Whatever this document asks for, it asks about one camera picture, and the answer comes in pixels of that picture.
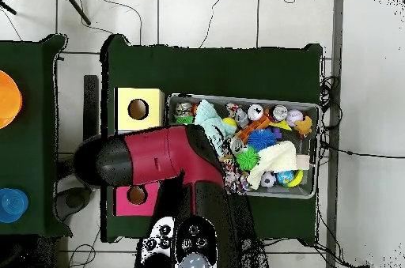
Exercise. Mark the orange plastic tray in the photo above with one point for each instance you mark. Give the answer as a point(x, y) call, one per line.
point(253, 125)

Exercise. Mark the cream knit cloth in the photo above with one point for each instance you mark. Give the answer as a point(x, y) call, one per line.
point(275, 157)

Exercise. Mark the white baseball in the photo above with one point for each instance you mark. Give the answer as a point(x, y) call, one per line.
point(295, 117)

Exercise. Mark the black tripod leg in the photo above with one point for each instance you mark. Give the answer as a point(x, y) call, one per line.
point(8, 7)
point(76, 6)

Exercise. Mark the green spiky toy with eyes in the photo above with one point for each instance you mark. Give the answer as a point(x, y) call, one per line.
point(184, 119)

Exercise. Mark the blue spiky toy with eyes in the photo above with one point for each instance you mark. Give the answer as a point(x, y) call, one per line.
point(262, 139)

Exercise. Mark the mint green cloth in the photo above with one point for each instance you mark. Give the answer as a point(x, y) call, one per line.
point(208, 119)

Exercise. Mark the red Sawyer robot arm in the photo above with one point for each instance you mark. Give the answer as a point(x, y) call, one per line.
point(152, 154)

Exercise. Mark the black upright panel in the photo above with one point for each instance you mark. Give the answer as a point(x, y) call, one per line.
point(91, 106)

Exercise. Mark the crushed silver can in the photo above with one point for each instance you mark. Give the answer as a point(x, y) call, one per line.
point(236, 145)

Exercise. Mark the orange plastic bowl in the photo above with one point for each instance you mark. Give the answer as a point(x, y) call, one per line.
point(9, 100)

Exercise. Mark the dark green side-table cloth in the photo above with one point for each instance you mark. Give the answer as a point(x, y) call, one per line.
point(31, 154)

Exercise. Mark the grey floor strip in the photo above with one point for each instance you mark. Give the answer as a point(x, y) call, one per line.
point(338, 27)

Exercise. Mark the blue plastic cup stack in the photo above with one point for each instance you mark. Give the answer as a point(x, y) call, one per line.
point(12, 204)

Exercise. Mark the yellow ball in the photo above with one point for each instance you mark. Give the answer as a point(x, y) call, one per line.
point(230, 121)

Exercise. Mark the wooden box with three holes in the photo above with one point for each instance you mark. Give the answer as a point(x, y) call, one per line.
point(152, 103)

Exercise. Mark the dark green table cloth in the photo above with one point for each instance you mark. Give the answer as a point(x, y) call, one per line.
point(205, 72)

